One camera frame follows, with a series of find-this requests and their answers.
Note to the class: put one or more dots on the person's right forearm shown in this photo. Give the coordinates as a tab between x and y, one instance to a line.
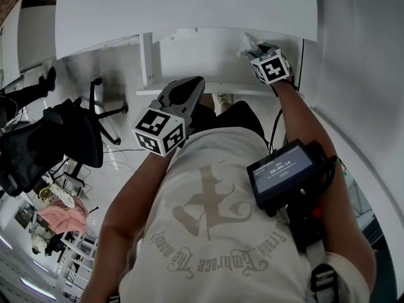
300	115

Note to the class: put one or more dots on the person's left forearm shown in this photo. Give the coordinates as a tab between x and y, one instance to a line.
132	194

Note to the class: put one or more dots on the white printed t-shirt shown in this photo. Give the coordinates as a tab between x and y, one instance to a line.
205	232

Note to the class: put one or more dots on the large white drawer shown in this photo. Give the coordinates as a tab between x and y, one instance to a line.
205	62

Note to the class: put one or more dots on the black office chair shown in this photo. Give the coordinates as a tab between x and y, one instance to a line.
72	137

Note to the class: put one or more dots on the person's right white shoe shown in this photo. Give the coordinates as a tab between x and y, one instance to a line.
222	99

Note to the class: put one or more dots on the black shorts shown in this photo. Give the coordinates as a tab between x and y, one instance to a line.
236	115

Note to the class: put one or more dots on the black screen device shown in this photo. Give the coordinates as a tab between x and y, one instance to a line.
281	172

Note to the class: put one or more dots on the white desk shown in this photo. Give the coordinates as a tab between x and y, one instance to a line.
158	5

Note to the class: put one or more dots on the white round patterned fan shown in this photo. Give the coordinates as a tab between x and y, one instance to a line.
64	197

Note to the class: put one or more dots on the pink cloth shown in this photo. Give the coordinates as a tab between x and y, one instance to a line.
63	216

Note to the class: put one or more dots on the clear plastic packet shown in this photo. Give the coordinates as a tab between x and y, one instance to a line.
249	43

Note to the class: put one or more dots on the white metal rack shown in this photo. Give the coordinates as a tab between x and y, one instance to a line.
79	248

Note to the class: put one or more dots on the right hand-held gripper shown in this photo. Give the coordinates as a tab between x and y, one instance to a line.
271	68

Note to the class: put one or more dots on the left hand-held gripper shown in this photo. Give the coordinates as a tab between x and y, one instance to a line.
158	131

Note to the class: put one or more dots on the black metal frame stool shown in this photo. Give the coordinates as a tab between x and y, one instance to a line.
74	172

